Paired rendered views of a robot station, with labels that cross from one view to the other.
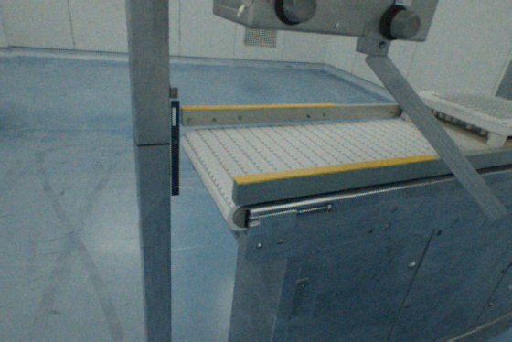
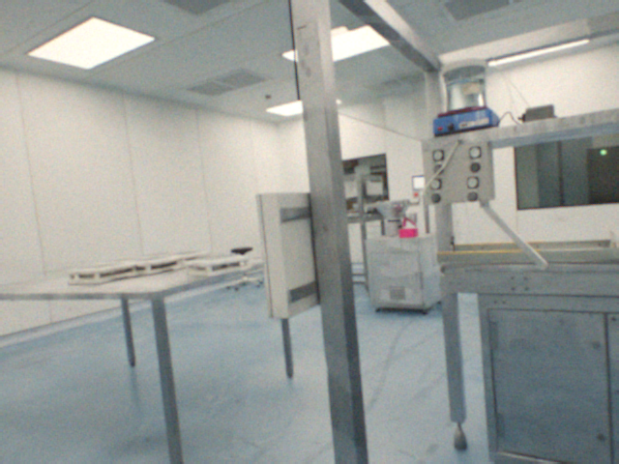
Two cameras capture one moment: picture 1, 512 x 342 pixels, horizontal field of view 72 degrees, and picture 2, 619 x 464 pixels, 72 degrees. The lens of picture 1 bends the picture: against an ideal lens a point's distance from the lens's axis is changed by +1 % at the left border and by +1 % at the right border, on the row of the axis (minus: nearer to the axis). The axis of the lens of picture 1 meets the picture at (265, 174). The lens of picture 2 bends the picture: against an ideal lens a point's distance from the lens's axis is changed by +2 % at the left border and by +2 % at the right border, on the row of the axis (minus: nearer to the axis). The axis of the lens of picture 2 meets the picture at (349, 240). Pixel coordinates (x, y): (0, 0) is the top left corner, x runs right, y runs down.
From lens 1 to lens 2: 1.28 m
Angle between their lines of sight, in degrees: 59
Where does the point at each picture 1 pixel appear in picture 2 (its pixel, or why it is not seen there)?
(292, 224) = (462, 275)
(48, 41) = not seen: hidden behind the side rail
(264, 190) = (447, 257)
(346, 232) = (496, 286)
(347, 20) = (455, 199)
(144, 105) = (440, 244)
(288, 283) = (483, 319)
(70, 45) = not seen: hidden behind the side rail
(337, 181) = (480, 256)
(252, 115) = (489, 246)
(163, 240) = (452, 313)
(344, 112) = (553, 245)
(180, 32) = not seen: outside the picture
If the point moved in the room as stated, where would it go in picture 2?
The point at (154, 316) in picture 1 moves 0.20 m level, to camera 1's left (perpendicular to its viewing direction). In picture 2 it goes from (450, 366) to (418, 355)
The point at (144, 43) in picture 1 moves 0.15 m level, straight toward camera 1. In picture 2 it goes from (439, 219) to (424, 222)
